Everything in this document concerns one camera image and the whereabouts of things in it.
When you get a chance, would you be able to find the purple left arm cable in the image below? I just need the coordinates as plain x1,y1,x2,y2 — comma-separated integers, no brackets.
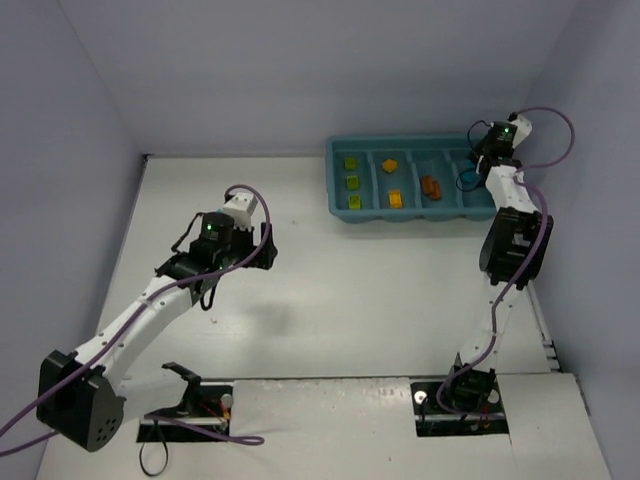
0,184,274,459

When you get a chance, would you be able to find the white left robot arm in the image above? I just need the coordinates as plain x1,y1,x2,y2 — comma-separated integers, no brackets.
36,211,277,452

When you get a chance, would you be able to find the black loose cable loop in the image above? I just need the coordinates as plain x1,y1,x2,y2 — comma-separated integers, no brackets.
137,419,170,476

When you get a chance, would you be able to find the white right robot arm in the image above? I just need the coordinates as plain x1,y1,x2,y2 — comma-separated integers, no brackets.
441,113,553,412

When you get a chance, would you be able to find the lime green curved lego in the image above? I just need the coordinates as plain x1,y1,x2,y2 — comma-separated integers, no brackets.
346,175,360,191

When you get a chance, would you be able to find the teal divided plastic tray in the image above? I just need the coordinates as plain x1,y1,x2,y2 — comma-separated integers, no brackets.
325,133,496,223

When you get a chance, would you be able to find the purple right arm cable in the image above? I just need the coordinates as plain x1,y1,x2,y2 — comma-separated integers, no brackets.
435,107,577,421

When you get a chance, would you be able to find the lime green small lego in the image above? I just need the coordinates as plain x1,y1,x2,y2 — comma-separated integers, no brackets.
344,157,357,171

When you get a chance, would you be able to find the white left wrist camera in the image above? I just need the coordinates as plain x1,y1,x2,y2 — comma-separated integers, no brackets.
221,192,258,231

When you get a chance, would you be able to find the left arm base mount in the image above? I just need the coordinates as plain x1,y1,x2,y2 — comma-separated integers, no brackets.
136,362,233,443

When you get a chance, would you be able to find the brown lego brick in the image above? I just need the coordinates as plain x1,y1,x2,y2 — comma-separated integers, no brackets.
428,181,442,201

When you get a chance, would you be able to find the lime green sloped lego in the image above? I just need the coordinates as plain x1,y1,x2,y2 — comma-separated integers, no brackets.
348,195,362,210

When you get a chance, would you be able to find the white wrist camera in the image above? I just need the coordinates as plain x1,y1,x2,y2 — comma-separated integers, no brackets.
508,112,533,148
221,192,258,231

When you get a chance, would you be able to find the yellow black striped lego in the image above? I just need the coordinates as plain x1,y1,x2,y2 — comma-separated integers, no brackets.
388,189,404,209

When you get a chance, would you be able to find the brown lego plate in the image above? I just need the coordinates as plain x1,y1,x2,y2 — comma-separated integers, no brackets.
420,175,434,196

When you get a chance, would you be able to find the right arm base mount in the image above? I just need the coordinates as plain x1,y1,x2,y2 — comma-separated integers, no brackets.
410,358,510,438

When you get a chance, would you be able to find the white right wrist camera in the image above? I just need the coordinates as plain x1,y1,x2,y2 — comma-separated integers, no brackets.
508,112,533,148

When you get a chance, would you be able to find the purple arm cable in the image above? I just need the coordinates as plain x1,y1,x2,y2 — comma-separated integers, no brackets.
435,107,577,421
0,184,274,459

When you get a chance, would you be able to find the light blue long lego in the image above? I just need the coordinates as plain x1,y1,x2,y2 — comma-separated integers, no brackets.
456,168,482,192

